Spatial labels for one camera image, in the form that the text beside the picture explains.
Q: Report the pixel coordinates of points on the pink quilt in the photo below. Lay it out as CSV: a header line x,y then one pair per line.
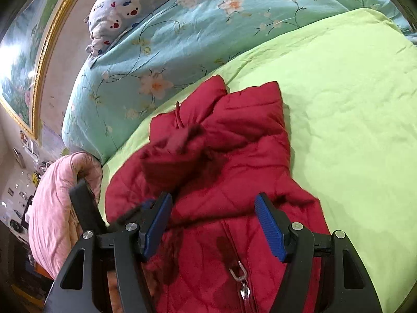
x,y
52,202

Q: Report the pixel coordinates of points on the bear print pillow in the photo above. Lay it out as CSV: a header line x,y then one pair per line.
x,y
123,9

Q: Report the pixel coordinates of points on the red quilted jacket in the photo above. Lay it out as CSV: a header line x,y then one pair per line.
x,y
228,143

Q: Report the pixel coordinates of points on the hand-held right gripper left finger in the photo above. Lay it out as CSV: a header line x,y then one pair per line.
x,y
157,224

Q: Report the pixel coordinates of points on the gold framed painting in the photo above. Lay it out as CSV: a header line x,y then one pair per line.
x,y
19,55

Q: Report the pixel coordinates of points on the light green blanket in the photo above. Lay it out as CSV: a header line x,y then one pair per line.
x,y
342,104

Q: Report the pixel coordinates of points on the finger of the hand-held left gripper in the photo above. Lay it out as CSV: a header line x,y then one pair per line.
x,y
86,205
132,213

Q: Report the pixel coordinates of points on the clutter of small shelf items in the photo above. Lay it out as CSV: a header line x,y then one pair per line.
x,y
22,182

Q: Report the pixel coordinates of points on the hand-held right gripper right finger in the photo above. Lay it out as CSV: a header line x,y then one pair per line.
x,y
270,228

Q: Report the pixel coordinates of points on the teal floral quilt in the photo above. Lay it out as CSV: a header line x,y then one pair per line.
x,y
195,22

